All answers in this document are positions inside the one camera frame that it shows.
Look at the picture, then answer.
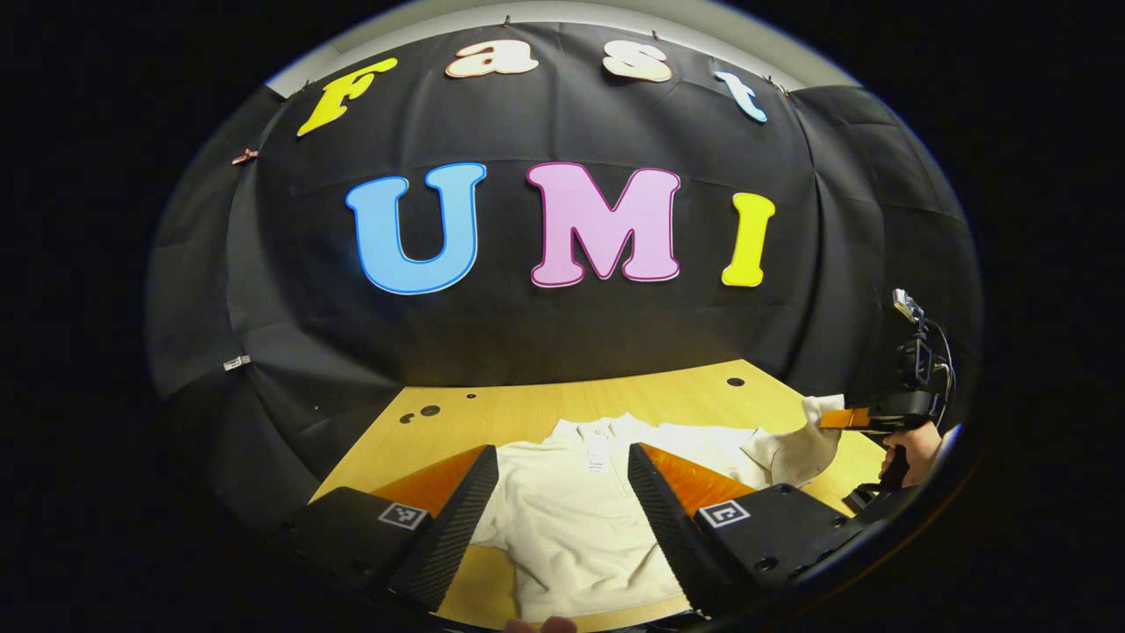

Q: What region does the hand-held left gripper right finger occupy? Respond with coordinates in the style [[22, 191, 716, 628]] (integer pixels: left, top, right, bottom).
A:
[[627, 442, 871, 618]]

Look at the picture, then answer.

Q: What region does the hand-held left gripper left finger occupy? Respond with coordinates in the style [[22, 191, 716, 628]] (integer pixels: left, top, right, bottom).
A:
[[281, 444, 500, 614]]

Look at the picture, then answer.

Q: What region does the cream white sweatshirt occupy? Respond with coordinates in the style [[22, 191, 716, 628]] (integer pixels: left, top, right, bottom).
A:
[[470, 394, 846, 623]]

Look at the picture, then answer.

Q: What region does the black backdrop cloth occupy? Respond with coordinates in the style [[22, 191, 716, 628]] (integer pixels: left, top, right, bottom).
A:
[[145, 22, 983, 537]]

